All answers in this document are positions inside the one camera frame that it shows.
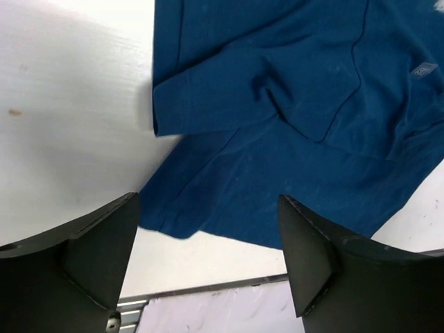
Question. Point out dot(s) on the blue t-shirt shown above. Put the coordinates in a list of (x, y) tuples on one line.
[(338, 104)]

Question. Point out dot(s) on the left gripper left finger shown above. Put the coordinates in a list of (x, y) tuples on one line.
[(69, 278)]

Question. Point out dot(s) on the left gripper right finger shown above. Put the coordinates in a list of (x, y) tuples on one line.
[(343, 282)]

